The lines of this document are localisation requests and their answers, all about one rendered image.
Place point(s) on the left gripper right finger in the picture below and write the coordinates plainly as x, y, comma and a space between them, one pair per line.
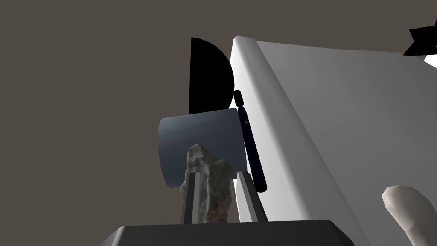
248, 201

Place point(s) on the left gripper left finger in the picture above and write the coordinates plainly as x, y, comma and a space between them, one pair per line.
191, 201

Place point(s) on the grey rough rock-like lump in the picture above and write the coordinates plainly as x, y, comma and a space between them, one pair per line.
213, 184

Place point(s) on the dark blue pen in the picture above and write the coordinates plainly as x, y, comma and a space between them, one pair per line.
251, 145

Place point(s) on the dark blue-grey mug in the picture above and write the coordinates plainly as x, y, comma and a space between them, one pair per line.
198, 131

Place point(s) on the white table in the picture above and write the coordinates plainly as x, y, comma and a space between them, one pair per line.
341, 119

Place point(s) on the black round plate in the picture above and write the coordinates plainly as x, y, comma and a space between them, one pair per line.
209, 75

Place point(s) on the pale beige rounded lump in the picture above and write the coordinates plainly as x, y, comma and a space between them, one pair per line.
411, 213

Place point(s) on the black jagged shape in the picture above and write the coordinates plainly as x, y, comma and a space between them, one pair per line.
424, 42

